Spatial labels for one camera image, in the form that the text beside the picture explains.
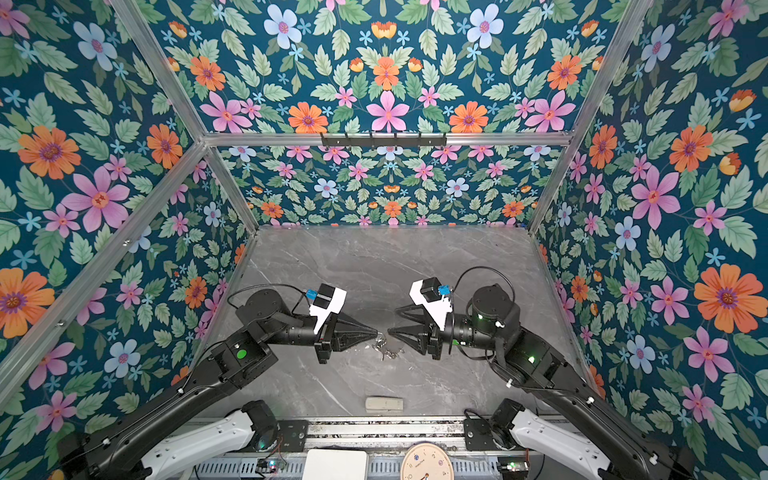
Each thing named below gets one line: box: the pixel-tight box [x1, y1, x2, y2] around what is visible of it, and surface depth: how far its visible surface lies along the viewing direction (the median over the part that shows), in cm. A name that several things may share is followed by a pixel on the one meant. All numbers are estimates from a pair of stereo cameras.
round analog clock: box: [400, 443, 455, 480], surface depth 69 cm
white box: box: [302, 449, 369, 480], surface depth 67 cm
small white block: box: [365, 397, 403, 413], surface depth 77 cm
